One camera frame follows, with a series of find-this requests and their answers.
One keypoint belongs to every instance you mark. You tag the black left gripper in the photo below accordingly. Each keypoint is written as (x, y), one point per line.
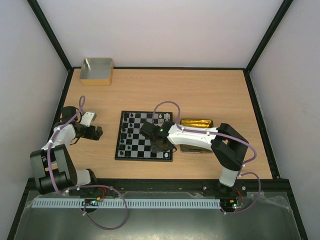
(91, 134)

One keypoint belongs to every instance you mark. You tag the black white chess board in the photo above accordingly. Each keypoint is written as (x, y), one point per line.
(131, 145)

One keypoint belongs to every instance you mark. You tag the gold tin tray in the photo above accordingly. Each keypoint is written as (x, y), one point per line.
(195, 123)

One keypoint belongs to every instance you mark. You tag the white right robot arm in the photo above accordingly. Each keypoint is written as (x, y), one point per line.
(229, 147)

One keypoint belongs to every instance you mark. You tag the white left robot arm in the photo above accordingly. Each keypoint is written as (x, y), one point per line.
(52, 165)

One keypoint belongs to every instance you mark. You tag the silver metal tin box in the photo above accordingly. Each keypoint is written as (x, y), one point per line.
(96, 72)

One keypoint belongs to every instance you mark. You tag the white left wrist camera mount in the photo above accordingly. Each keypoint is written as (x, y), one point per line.
(87, 118)

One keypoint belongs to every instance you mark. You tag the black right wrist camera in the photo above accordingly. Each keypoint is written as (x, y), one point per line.
(149, 130)

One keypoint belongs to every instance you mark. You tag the white slotted cable duct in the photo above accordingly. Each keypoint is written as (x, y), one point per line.
(73, 203)

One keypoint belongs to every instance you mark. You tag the black aluminium frame rail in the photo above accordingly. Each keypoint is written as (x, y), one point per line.
(205, 187)

